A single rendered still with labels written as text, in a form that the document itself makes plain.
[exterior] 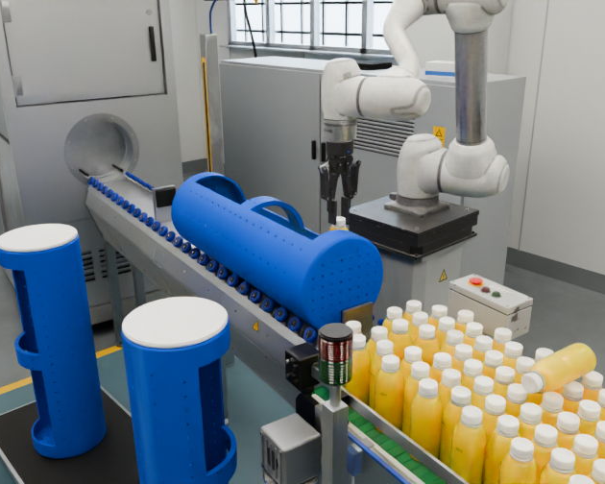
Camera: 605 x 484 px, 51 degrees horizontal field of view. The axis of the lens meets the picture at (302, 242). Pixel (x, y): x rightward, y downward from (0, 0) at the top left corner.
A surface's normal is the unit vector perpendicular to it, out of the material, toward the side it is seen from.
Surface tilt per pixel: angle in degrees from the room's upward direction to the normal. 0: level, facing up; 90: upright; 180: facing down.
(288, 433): 0
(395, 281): 90
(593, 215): 90
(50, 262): 90
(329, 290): 90
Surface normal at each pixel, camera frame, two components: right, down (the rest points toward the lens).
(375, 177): -0.75, 0.24
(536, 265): -0.73, 0.01
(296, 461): 0.56, 0.29
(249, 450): -0.01, -0.94
